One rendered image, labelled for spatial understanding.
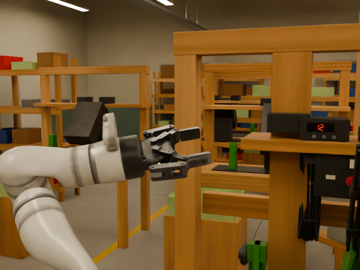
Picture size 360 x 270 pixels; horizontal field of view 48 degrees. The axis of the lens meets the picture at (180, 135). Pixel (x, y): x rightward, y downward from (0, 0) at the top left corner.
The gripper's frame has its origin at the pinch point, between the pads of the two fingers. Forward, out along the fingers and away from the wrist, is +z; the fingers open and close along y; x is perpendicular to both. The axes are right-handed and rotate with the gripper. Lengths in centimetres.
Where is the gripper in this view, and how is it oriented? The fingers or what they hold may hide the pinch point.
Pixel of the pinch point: (202, 144)
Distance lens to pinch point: 72.1
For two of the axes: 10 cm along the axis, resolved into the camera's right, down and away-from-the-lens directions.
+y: 1.6, 4.6, -8.7
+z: 9.8, -1.7, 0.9
